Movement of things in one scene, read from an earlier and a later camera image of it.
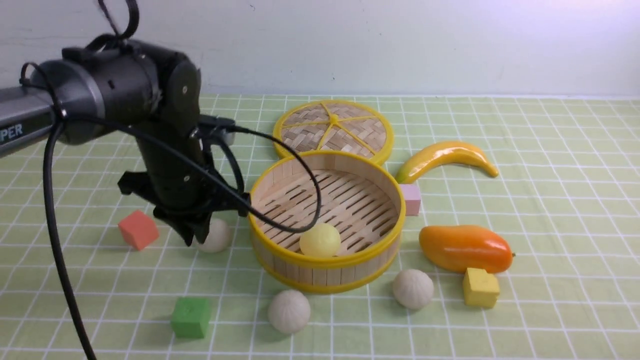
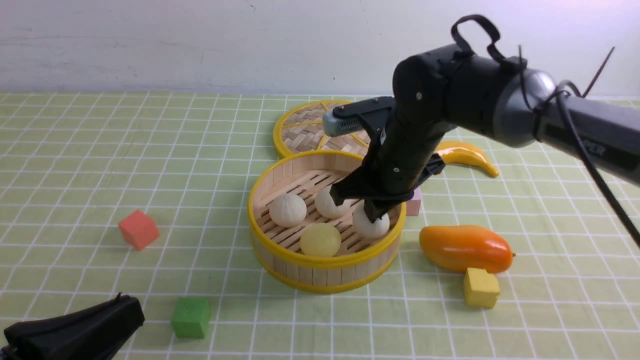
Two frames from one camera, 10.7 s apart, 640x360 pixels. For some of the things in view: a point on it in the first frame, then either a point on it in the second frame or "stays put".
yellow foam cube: [481, 289] stays put
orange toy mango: [461, 247] stays put
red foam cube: [139, 230] stays put
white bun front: [289, 311] -> [326, 207]
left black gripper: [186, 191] -> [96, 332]
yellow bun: [320, 240] stays put
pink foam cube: [412, 193] stays put
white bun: [217, 237] -> [288, 210]
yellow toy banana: [451, 150] stays put
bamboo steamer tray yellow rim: [326, 221] stays put
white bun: [413, 288] -> [365, 227]
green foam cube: [190, 318] stays put
